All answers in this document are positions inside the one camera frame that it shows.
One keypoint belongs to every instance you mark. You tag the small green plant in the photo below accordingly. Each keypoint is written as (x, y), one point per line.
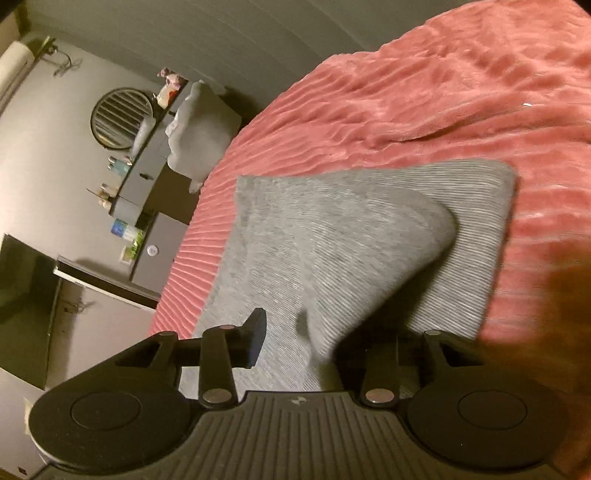
(138, 242)

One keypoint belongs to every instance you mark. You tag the wall decoration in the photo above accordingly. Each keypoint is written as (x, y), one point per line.
(57, 57)

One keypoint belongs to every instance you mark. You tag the group of cosmetic bottles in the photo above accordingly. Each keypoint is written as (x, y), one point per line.
(117, 164)

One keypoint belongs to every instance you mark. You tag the grey pants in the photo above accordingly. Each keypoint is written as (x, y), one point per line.
(332, 230)

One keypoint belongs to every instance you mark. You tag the pink plush toy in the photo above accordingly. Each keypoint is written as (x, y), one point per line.
(171, 77)

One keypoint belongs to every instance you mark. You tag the grey upholstered chair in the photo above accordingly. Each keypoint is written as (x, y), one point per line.
(198, 138)

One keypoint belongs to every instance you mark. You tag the blue and white container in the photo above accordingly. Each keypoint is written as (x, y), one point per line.
(122, 229)

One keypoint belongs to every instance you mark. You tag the white cylindrical object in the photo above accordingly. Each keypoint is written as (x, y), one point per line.
(16, 69)

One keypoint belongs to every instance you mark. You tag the pink ribbed blanket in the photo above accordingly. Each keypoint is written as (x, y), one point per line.
(415, 92)

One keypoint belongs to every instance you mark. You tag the dark vanity desk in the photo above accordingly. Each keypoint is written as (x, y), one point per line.
(143, 173)

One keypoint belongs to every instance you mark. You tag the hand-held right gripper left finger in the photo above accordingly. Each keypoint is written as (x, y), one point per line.
(256, 341)

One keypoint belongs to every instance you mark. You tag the round black-framed mirror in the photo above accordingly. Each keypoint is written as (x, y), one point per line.
(120, 117)

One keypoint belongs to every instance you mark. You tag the grey cabinet with round sticker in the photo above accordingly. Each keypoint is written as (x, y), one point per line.
(157, 265)

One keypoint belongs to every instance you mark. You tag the wall-mounted television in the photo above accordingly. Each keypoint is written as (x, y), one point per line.
(25, 300)

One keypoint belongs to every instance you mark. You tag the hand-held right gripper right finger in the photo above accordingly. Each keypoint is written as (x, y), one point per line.
(383, 374)

